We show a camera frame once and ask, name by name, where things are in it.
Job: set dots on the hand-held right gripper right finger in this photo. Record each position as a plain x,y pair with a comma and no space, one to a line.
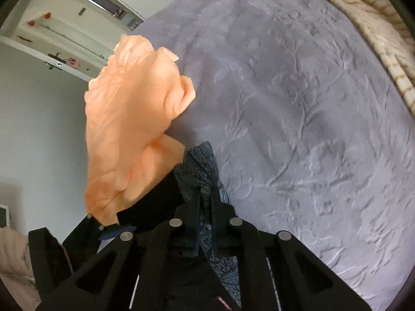
220,223

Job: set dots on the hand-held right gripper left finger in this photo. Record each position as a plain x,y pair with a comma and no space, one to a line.
189,220

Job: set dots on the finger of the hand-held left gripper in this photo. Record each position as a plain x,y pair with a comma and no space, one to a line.
115,232
45,259

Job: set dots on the black pants with patterned waistband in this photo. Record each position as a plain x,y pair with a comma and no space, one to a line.
194,162

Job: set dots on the orange garment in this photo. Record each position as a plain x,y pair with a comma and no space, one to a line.
129,110

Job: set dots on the beige cloth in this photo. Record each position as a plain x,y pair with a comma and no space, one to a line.
14,256

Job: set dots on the purple embossed blanket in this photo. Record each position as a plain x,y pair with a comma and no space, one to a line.
291,120

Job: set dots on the cream striped garment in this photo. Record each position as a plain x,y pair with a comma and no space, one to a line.
373,16

